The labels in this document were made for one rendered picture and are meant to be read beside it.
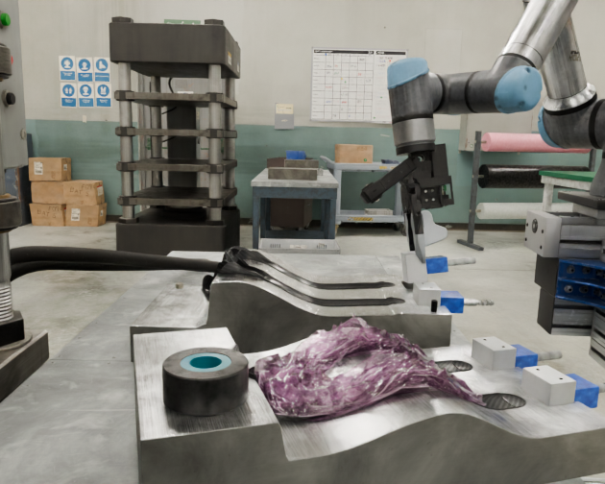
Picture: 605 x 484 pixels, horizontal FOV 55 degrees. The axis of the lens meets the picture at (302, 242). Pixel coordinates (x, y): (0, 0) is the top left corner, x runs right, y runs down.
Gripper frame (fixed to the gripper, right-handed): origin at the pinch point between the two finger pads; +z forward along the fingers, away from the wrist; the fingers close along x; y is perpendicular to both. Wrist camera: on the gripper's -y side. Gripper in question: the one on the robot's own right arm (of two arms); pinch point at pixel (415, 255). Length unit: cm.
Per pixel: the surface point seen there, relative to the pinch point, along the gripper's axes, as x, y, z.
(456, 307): -12.4, 3.4, 8.1
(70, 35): 612, -280, -267
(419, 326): -17.0, -3.8, 9.4
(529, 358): -27.8, 8.8, 13.4
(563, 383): -39.9, 8.0, 13.2
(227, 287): -18.1, -32.5, -0.1
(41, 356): -1, -71, 10
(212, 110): 370, -85, -105
